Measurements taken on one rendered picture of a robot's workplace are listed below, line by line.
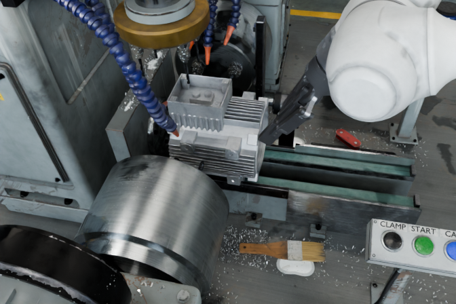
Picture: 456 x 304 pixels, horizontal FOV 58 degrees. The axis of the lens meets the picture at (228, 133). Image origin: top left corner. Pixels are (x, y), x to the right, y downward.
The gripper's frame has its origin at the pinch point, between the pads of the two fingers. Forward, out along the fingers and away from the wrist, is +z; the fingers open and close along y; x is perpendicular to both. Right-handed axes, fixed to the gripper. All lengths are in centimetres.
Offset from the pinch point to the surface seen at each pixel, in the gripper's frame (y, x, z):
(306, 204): 2.0, 18.0, 13.6
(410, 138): -34, 47, 7
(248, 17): -37.7, -12.5, 2.3
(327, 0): -278, 65, 90
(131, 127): 5.9, -25.9, 12.3
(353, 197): -0.5, 25.8, 6.5
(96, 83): -4.0, -37.4, 16.5
